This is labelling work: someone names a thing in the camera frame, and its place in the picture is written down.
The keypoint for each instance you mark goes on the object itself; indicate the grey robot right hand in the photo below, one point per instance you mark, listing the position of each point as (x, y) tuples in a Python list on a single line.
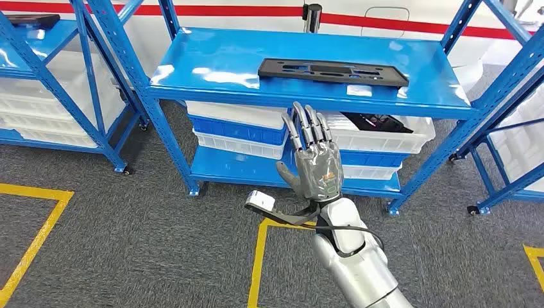
[(318, 170)]

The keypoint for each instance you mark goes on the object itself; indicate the black plastic panel part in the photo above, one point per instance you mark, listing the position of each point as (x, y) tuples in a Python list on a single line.
[(272, 68)]

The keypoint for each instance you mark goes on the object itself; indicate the blue steel shelf rack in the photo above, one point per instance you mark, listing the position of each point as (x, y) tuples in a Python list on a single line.
[(25, 46), (221, 63), (510, 192)]

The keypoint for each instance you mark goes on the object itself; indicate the black glossy panel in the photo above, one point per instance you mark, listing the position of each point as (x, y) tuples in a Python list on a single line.
[(374, 123)]

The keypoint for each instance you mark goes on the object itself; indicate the yellow floor tape square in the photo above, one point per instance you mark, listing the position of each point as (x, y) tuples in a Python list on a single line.
[(34, 192), (534, 259), (256, 263)]

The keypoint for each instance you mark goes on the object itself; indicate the black flat panel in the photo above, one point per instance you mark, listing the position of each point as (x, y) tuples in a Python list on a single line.
[(34, 20)]

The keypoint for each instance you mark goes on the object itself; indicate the dark grey camera bracket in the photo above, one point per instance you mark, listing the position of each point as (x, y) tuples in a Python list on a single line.
[(293, 219)]

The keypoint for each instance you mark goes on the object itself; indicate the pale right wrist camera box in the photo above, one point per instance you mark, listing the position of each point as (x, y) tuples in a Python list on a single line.
[(261, 200)]

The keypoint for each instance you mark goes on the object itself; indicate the black-topped chrome stanchion post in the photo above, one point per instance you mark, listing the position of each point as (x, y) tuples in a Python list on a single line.
[(313, 19)]

